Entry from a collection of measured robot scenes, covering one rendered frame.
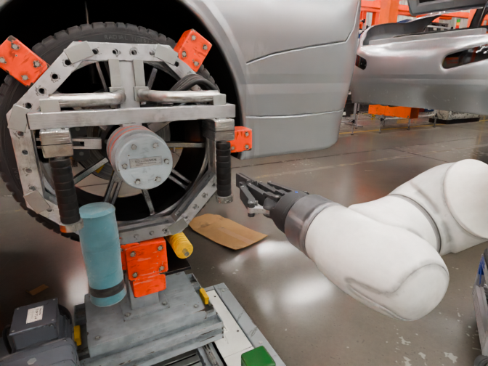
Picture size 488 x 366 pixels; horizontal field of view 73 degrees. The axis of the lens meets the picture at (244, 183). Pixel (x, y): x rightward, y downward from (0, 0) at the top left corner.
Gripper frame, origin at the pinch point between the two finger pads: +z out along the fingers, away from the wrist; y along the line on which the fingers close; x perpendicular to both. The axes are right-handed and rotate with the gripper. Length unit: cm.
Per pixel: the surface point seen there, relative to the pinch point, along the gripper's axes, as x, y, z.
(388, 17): 92, 345, 271
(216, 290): -75, 18, 65
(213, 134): 8.7, -2.4, 11.8
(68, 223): -6.1, -34.3, 10.2
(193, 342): -70, -3, 35
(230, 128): 10.0, 1.3, 10.4
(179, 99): 16.8, -9.3, 14.1
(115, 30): 33, -17, 41
